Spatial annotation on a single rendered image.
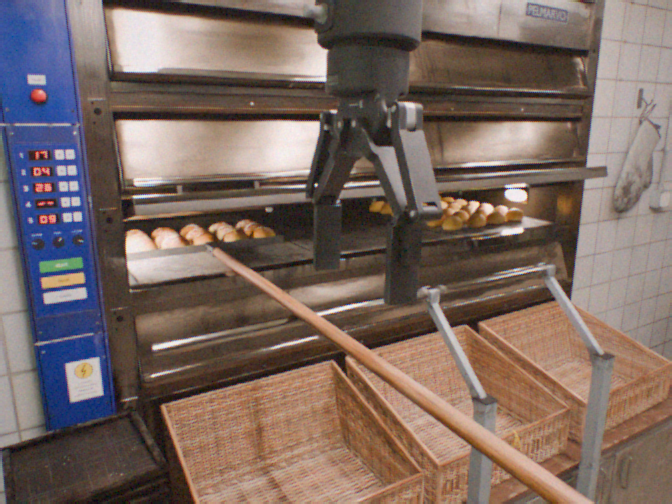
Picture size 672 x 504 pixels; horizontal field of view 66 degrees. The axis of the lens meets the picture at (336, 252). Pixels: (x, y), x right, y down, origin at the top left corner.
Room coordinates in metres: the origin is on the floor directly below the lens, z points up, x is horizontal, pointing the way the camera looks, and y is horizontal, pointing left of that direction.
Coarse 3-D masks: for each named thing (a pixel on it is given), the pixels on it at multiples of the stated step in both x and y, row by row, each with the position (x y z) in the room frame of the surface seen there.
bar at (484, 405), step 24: (552, 264) 1.56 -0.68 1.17; (432, 288) 1.31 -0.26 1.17; (456, 288) 1.35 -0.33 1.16; (552, 288) 1.53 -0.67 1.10; (336, 312) 1.15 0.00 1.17; (360, 312) 1.19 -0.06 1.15; (432, 312) 1.29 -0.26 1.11; (576, 312) 1.47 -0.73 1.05; (192, 336) 0.99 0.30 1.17; (216, 336) 1.00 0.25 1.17; (240, 336) 1.03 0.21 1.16; (456, 360) 1.21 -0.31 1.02; (600, 360) 1.36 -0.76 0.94; (600, 384) 1.35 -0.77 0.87; (480, 408) 1.12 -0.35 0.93; (600, 408) 1.35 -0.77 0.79; (600, 432) 1.36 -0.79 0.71; (480, 456) 1.11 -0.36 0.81; (480, 480) 1.10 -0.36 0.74
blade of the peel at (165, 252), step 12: (240, 240) 1.76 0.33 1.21; (252, 240) 1.78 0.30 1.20; (264, 240) 1.80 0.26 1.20; (276, 240) 1.83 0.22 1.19; (132, 252) 1.58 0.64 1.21; (144, 252) 1.60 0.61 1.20; (156, 252) 1.62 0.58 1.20; (168, 252) 1.63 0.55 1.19; (180, 252) 1.65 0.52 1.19; (192, 252) 1.67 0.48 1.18
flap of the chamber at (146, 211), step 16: (528, 176) 1.83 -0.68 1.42; (544, 176) 1.87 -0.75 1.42; (560, 176) 1.91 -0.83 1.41; (576, 176) 1.96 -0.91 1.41; (592, 176) 2.01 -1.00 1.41; (352, 192) 1.45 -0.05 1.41; (368, 192) 1.47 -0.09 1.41; (448, 192) 1.87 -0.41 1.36; (128, 208) 1.22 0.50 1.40; (144, 208) 1.16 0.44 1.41; (160, 208) 1.18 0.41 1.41; (176, 208) 1.19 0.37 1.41; (192, 208) 1.21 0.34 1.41; (208, 208) 1.23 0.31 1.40; (224, 208) 1.25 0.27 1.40; (240, 208) 1.33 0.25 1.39; (256, 208) 1.44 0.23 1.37
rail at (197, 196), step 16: (448, 176) 1.64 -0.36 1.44; (464, 176) 1.67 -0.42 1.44; (480, 176) 1.71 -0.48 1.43; (496, 176) 1.74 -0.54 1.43; (512, 176) 1.78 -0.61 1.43; (208, 192) 1.24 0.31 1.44; (224, 192) 1.26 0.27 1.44; (240, 192) 1.28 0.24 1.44; (256, 192) 1.30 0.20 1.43; (272, 192) 1.32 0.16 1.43; (288, 192) 1.35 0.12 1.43; (304, 192) 1.37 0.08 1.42
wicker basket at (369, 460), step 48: (240, 384) 1.38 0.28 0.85; (288, 384) 1.45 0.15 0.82; (336, 384) 1.52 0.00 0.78; (192, 432) 1.28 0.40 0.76; (240, 432) 1.34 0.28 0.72; (288, 432) 1.40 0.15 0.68; (384, 432) 1.28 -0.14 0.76; (240, 480) 1.30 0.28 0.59; (288, 480) 1.30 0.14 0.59; (336, 480) 1.30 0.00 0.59; (384, 480) 1.27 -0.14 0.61
